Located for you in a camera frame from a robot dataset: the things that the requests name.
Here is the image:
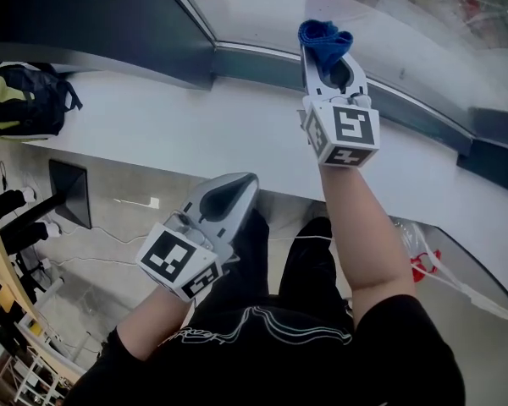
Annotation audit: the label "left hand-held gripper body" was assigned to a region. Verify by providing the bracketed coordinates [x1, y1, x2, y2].
[135, 203, 239, 303]

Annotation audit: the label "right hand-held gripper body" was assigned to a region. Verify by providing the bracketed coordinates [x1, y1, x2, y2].
[296, 92, 381, 169]

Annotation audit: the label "blue cloth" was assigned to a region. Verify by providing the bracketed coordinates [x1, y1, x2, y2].
[296, 19, 355, 79]

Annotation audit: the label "clear window glass pane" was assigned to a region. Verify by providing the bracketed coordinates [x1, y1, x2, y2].
[164, 0, 508, 134]

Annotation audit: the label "person's left forearm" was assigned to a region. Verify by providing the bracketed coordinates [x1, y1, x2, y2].
[116, 285, 196, 361]

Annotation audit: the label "person's right forearm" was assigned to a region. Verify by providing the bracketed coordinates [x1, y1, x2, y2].
[319, 165, 417, 325]

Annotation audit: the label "white windowsill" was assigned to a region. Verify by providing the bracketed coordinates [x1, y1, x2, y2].
[0, 57, 508, 325]

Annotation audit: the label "person's black trousers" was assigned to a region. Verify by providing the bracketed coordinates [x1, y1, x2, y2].
[190, 207, 356, 325]

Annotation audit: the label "person's black printed t-shirt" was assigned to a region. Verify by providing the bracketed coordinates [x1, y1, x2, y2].
[69, 294, 467, 406]

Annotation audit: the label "clear bag with red print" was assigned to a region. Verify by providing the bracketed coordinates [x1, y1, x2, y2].
[395, 222, 444, 285]

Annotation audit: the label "green and black backpack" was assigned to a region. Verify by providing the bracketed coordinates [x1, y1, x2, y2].
[0, 61, 84, 141]

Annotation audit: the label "black table pedestal base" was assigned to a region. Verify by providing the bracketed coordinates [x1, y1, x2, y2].
[0, 158, 93, 231]

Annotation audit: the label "white wire rack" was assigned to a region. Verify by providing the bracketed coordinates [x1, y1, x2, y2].
[0, 336, 69, 406]

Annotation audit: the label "white fabric strap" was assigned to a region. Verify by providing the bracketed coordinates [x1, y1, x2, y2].
[422, 243, 508, 329]

